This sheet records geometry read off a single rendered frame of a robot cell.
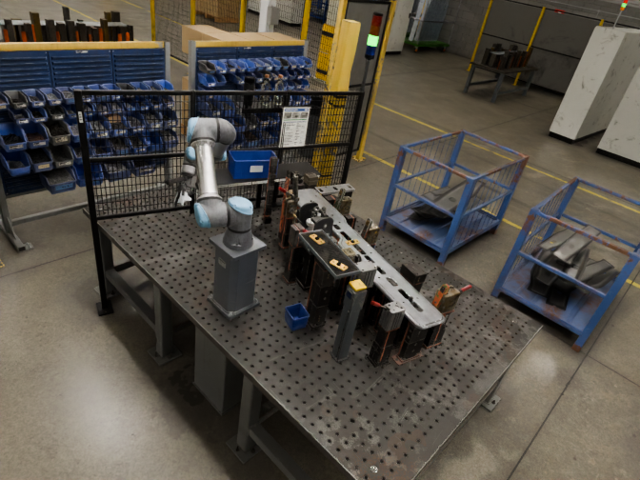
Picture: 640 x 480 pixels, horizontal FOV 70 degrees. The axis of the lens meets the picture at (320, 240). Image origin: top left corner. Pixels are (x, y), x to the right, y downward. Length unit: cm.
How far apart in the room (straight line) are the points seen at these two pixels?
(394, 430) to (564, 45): 1286
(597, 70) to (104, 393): 908
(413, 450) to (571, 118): 856
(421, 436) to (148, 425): 154
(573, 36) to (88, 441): 1345
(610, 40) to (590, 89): 82
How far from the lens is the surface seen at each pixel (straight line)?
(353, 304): 206
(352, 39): 338
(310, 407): 213
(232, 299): 239
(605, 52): 987
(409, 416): 222
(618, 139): 994
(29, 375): 330
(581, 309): 453
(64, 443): 295
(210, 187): 218
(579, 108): 999
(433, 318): 226
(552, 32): 1434
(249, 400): 243
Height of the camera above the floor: 239
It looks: 32 degrees down
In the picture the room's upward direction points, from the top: 11 degrees clockwise
